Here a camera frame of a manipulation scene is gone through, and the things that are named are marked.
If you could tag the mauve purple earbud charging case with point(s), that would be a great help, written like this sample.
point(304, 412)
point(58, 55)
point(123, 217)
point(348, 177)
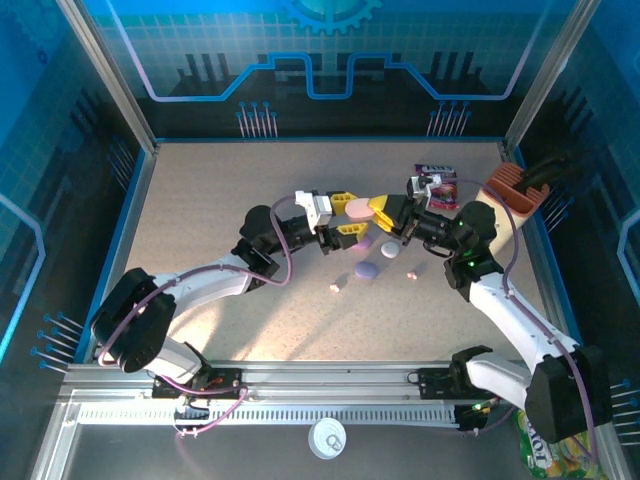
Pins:
point(365, 244)

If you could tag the pink earbud charging case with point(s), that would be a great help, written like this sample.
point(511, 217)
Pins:
point(359, 210)

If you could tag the white earbud charging case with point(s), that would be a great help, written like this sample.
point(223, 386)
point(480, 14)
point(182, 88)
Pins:
point(390, 249)

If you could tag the lavender blue earbud charging case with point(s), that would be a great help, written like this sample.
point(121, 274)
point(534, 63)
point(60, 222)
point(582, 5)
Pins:
point(366, 270)

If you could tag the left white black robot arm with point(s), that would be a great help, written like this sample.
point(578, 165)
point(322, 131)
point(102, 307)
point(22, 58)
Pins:
point(135, 320)

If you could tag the purple candy bag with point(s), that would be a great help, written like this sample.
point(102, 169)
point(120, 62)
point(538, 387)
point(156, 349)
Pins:
point(446, 194)

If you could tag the cream terracotta knife block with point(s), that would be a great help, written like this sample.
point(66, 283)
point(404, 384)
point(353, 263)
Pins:
point(500, 176)

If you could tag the white pull tab can lid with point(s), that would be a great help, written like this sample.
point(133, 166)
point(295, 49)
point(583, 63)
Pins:
point(327, 438)

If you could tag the green yellow candy bag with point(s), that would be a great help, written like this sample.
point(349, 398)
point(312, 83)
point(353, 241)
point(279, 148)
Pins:
point(540, 452)

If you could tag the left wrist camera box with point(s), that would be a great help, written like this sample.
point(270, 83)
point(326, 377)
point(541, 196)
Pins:
point(315, 205)

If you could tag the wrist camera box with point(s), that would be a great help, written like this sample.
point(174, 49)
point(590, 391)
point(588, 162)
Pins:
point(422, 186)
point(315, 205)

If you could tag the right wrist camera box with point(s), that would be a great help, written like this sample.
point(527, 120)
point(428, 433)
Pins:
point(422, 186)

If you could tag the aluminium side rail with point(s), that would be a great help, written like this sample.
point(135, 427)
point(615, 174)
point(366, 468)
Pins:
point(539, 250)
point(140, 200)

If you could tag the aluminium mounting rail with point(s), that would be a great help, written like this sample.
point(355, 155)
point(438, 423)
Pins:
point(325, 377)

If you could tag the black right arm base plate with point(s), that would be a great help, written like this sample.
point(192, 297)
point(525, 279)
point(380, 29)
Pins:
point(432, 385)

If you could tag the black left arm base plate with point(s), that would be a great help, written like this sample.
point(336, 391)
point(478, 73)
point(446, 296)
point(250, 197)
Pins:
point(232, 387)

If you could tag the aluminium frame post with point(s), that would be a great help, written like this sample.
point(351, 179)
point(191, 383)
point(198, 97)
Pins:
point(112, 75)
point(548, 75)

